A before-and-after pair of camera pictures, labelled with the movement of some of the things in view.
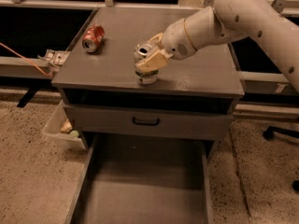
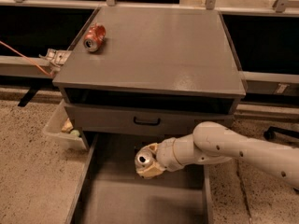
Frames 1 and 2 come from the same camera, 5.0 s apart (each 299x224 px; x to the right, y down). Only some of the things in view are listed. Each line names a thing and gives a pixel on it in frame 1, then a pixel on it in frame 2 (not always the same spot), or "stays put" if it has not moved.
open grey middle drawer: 145,178 stays put
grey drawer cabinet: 192,97 stays put
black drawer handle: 146,122 stays put
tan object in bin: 66,127 stays put
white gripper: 177,40 -> 164,155
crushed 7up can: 141,50 -> 143,159
